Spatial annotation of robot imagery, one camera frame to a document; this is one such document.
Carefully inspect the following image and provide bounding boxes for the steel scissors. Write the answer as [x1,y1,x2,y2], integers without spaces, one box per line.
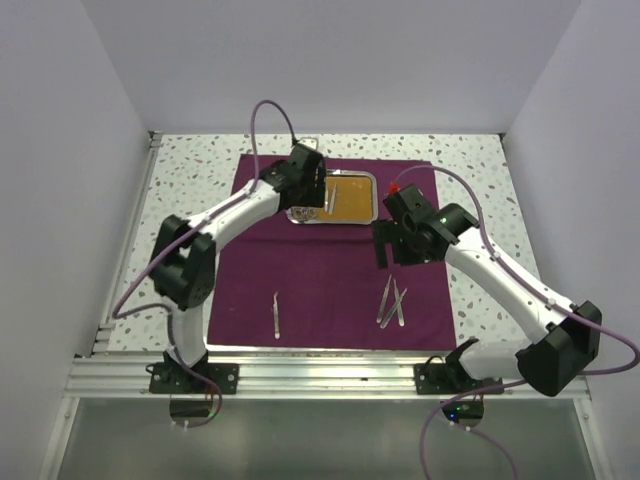
[291,207,306,221]

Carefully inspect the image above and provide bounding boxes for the steel tweezers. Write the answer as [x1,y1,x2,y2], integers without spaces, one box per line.
[272,291,281,340]
[327,183,337,215]

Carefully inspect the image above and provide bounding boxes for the steel tray yellow liner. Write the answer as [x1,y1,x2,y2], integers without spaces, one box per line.
[287,169,378,225]

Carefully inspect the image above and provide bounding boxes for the steel scalpel handle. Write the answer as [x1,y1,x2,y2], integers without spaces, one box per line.
[376,274,393,325]
[380,289,407,329]
[393,280,406,327]

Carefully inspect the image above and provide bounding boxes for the purple cloth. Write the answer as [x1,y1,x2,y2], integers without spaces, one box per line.
[206,153,457,351]

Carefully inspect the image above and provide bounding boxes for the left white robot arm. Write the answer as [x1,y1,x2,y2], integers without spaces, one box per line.
[147,143,327,394]

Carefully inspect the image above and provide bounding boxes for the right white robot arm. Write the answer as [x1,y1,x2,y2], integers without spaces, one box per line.
[372,184,602,397]

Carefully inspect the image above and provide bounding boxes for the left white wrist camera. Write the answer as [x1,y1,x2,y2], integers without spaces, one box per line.
[300,138,318,150]

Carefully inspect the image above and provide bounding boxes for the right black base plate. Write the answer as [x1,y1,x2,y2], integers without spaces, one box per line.
[413,356,504,395]

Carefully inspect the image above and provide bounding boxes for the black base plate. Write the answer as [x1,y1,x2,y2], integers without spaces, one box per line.
[413,356,504,395]
[145,362,239,395]

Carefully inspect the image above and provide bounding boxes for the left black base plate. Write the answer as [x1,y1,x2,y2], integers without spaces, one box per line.
[145,362,239,395]

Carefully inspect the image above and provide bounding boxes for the aluminium left rail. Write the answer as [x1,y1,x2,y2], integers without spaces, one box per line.
[90,131,164,356]

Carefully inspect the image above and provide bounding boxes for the aluminium rail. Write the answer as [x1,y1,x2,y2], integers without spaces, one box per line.
[63,353,591,400]
[90,131,164,356]

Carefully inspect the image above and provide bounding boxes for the aluminium front rail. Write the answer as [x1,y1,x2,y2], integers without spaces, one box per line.
[63,353,591,400]

